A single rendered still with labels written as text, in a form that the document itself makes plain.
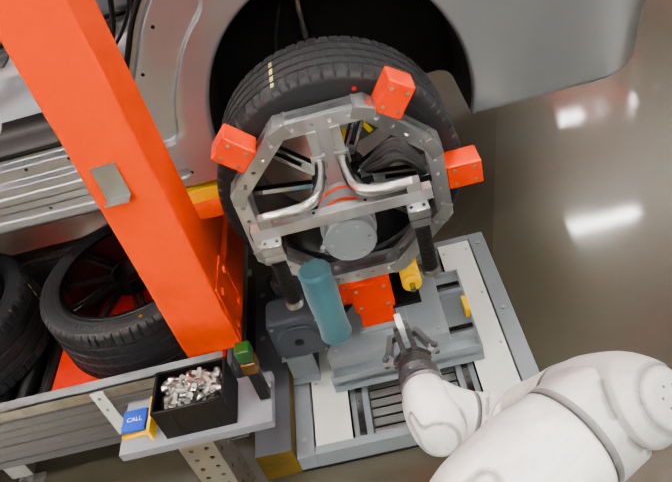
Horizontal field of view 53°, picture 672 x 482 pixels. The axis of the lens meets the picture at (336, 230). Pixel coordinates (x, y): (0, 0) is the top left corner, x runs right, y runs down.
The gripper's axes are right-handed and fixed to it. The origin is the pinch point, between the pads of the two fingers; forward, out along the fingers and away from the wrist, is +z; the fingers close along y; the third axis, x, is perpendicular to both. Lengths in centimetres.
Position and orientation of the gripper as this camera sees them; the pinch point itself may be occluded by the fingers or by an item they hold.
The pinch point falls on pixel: (400, 326)
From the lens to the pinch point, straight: 161.2
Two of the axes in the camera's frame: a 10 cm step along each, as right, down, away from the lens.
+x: 2.8, 8.8, 3.8
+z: -1.0, -3.7, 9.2
